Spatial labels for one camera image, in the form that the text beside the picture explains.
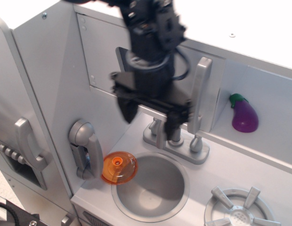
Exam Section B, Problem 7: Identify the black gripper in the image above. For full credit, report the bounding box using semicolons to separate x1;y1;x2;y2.
110;65;190;140

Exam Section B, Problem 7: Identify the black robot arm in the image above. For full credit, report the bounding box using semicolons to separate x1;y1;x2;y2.
107;0;191;140

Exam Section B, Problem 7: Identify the grey toy faucet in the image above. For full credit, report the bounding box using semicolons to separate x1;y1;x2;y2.
143;118;210;165

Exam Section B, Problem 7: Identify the orange transparent plastic lid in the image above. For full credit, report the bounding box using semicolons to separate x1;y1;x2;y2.
101;151;138;185

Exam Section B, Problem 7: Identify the round silver toy sink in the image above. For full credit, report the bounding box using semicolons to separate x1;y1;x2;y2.
112;153;190;223

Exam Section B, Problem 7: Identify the purple toy eggplant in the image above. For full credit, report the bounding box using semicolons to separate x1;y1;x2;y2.
229;93;259;133

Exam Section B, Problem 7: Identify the grey toy stove burner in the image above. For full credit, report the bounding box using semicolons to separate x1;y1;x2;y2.
204;186;281;226

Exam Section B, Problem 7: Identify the grey toy ice dispenser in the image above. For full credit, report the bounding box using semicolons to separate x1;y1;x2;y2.
0;141;47;190

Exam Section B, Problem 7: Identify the grey toy wall phone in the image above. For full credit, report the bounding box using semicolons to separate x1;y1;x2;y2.
68;119;104;180

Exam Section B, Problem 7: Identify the grey toy fridge handle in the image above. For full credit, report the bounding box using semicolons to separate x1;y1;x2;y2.
15;117;48;172

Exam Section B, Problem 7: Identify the black mount with screw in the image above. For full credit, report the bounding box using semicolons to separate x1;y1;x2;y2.
0;196;44;226

